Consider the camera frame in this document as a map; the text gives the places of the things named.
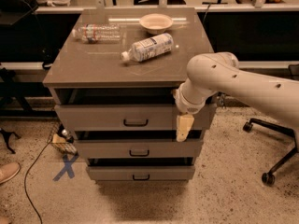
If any grey middle drawer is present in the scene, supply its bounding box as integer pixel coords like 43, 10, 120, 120
75, 139, 203, 159

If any black floor cable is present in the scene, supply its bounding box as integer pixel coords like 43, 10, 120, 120
23, 142, 52, 224

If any grey drawer cabinet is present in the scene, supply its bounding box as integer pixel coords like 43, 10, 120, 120
44, 9, 216, 171

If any grey bottom drawer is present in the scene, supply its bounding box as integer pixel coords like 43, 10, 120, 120
87, 166, 195, 181

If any grey drawer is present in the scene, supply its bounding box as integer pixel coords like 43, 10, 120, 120
53, 103, 218, 132
75, 139, 203, 159
87, 166, 195, 181

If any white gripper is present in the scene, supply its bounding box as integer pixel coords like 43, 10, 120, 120
173, 80, 216, 142

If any tan shoe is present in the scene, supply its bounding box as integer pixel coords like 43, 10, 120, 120
0, 162, 21, 184

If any wire basket with items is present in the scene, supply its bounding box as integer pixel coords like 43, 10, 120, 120
47, 122, 78, 155

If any black office chair base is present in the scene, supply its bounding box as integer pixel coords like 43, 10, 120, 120
243, 118, 299, 187

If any beige paper bowl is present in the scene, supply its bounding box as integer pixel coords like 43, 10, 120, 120
139, 13, 173, 35

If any grey top drawer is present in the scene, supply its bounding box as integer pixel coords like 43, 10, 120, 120
53, 103, 218, 132

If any white labelled plastic bottle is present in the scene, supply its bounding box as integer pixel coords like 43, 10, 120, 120
121, 33, 174, 62

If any black stand leg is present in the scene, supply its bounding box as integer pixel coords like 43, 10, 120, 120
0, 128, 21, 154

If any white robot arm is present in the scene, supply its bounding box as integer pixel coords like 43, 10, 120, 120
175, 52, 299, 133

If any blue tape cross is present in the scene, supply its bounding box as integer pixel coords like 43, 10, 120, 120
53, 154, 78, 182

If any clear plastic water bottle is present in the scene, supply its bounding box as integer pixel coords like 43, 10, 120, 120
71, 24, 121, 44

